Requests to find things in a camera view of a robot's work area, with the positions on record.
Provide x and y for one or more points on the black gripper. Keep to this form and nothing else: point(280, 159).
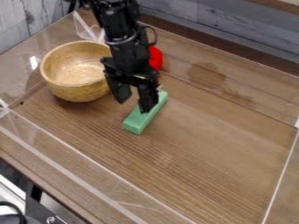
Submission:
point(127, 68)

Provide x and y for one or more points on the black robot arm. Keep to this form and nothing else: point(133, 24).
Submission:
point(117, 16)

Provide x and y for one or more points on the green rectangular block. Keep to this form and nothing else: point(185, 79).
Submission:
point(137, 121)

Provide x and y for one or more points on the brown wooden bowl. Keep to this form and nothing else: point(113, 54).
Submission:
point(73, 71)

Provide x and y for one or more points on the red toy fruit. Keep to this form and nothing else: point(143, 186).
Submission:
point(157, 58)

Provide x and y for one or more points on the clear acrylic corner bracket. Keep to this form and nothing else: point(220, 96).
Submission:
point(93, 33)

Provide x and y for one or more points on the clear acrylic tray wall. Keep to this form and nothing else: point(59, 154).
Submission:
point(87, 187)

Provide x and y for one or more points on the black table leg bracket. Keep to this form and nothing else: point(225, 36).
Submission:
point(37, 210)

